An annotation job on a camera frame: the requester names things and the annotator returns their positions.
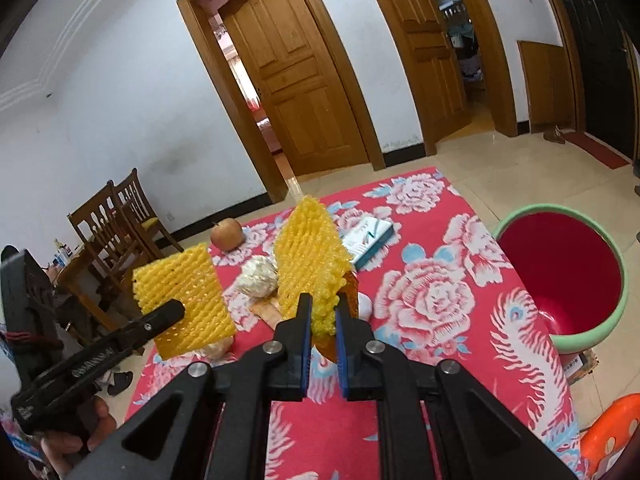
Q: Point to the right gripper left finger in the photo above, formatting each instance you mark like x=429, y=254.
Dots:
x=211, y=422

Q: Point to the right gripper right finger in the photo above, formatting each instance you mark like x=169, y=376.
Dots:
x=435, y=421

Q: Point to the orange snack wrapper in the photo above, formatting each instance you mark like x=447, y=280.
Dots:
x=267, y=309

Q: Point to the yellow foam net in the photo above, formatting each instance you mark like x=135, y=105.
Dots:
x=190, y=278
x=311, y=259

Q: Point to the white paper ball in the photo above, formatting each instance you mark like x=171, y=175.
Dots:
x=258, y=277

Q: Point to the white teal box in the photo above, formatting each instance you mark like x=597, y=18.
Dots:
x=366, y=238

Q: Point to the orange small box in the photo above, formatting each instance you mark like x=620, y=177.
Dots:
x=350, y=291

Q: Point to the person's left hand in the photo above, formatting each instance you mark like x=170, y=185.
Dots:
x=57, y=446

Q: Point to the wooden dining table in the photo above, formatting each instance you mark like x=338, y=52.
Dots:
x=107, y=300

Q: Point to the orange plastic stool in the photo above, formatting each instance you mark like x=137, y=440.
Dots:
x=610, y=446

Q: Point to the book under bucket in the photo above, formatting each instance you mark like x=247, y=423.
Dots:
x=579, y=365

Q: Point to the red floral tablecloth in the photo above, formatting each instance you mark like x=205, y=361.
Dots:
x=441, y=288

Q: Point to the near wooden chair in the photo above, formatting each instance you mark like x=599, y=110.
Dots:
x=106, y=234

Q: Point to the wooden chair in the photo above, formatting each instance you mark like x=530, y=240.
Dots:
x=142, y=219
x=106, y=234

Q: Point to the apple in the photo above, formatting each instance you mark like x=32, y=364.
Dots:
x=227, y=235

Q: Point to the red bucket green rim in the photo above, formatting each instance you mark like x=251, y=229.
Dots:
x=572, y=268

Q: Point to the far wooden chair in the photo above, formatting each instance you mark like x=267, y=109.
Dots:
x=142, y=219

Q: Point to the red doormat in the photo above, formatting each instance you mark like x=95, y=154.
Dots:
x=606, y=156

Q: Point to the brown shoe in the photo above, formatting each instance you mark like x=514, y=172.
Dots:
x=554, y=135

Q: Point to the left wooden door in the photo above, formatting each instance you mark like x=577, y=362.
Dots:
x=291, y=68

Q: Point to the wooden door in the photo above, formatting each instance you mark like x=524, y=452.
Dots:
x=431, y=66
x=291, y=68

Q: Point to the middle wooden door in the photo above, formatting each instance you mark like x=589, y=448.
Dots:
x=431, y=66

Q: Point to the wooden wall panel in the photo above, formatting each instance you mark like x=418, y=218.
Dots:
x=549, y=85

